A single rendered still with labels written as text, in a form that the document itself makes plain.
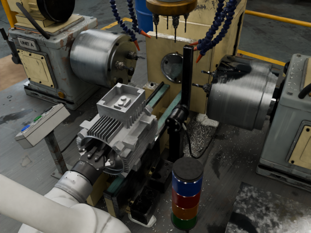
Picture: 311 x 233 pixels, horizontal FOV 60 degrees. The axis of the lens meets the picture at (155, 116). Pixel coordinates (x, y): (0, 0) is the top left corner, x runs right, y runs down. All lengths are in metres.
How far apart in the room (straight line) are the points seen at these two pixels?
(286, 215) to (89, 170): 0.56
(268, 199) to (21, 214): 0.66
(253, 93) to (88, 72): 0.66
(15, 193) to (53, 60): 0.82
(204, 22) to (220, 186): 0.67
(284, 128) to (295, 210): 0.24
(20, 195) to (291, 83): 0.77
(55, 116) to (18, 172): 0.34
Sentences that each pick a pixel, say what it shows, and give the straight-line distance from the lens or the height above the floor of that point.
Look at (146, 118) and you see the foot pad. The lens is 0.84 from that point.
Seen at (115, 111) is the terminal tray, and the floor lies 1.14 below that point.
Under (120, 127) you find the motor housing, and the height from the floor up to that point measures 1.09.
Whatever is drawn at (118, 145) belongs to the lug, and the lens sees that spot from 0.75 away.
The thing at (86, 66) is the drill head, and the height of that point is 1.07.
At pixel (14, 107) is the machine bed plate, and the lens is 1.53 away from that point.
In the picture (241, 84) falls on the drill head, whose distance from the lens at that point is 0.92.
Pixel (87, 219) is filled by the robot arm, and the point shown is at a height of 1.13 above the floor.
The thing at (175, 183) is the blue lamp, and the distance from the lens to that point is 0.54.
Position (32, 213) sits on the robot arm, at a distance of 0.54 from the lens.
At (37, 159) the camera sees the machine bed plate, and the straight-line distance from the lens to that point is 1.20.
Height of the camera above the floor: 1.63
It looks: 41 degrees down
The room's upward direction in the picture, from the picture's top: 2 degrees counter-clockwise
